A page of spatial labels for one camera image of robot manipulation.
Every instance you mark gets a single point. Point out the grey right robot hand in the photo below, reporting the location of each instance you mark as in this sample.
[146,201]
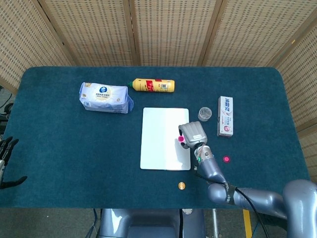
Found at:
[194,132]

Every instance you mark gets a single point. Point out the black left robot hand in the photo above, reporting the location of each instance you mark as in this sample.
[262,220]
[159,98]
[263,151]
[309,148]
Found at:
[7,148]

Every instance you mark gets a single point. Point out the pink disc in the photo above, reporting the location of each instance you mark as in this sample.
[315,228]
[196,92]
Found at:
[226,159]
[180,139]

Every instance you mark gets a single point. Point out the orange disc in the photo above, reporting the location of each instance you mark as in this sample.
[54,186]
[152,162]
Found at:
[182,185]

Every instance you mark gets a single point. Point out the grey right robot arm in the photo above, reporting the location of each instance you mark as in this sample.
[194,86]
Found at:
[213,171]

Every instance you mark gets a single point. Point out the white pink toothpaste box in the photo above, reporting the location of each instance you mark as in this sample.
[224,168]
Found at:
[225,116]

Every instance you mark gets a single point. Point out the clear plastic jar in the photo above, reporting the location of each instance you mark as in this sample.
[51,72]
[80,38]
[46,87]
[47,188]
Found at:
[204,114]

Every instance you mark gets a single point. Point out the white magnetic board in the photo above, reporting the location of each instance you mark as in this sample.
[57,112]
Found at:
[158,138]

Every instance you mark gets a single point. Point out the yellow bottle with red label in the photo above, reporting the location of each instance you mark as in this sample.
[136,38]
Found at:
[153,85]

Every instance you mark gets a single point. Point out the teal table cloth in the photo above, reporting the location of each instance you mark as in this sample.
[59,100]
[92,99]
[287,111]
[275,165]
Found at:
[74,148]

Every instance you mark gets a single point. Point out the metal table leg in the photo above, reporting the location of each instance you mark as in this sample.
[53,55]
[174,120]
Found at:
[215,223]

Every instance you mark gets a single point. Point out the blue tissue pack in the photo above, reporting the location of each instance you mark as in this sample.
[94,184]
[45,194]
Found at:
[104,98]

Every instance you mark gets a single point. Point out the grey robot torso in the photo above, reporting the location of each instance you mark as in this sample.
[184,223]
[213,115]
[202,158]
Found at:
[148,223]

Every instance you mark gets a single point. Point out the woven folding screen panel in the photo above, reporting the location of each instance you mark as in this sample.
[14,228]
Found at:
[173,29]
[94,29]
[304,86]
[24,37]
[252,29]

